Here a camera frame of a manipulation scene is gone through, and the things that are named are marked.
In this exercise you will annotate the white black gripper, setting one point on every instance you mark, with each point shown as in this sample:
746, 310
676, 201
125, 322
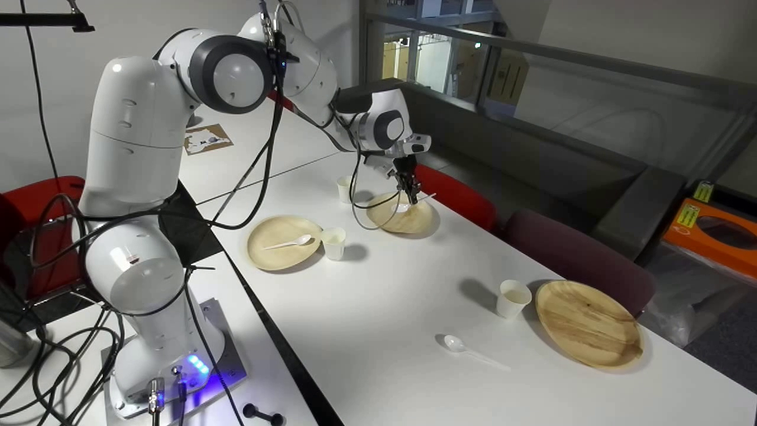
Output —
392, 139

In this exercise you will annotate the red chair behind robot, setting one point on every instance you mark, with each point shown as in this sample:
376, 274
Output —
40, 256

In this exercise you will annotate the left wooden plate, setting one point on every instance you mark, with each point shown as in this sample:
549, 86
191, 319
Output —
405, 218

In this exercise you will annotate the clear plastic spoon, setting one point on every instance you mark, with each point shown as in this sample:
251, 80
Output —
405, 204
455, 347

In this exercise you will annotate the white paper cup left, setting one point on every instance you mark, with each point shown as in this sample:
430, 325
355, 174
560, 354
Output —
344, 192

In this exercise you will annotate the far wooden plate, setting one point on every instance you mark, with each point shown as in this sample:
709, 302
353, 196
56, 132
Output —
588, 325

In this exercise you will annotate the grey sofa bench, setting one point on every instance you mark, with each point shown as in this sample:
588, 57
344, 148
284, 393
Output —
514, 164

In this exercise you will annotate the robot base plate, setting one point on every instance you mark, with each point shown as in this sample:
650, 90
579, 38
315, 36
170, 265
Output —
189, 384

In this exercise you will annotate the white paper cup right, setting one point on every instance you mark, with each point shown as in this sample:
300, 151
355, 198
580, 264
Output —
335, 244

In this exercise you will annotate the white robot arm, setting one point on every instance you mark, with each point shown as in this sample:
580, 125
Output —
139, 126

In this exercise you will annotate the wooden plate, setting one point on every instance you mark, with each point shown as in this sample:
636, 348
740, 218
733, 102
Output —
588, 325
405, 218
275, 230

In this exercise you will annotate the white paper cup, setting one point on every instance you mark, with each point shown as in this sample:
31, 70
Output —
344, 192
513, 299
335, 244

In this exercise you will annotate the white spoon on near plate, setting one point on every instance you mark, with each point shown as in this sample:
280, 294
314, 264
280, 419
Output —
293, 243

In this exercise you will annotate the black dumbbell shaped tool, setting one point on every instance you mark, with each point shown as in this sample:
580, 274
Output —
255, 412

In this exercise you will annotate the near wooden plate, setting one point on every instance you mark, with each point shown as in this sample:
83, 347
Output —
275, 230

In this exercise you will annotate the white paper cup far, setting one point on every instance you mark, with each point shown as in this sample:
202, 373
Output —
513, 299

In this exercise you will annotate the dark maroon chair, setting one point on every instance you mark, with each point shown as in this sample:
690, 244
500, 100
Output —
579, 256

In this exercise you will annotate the orange black box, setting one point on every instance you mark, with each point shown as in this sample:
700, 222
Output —
716, 235

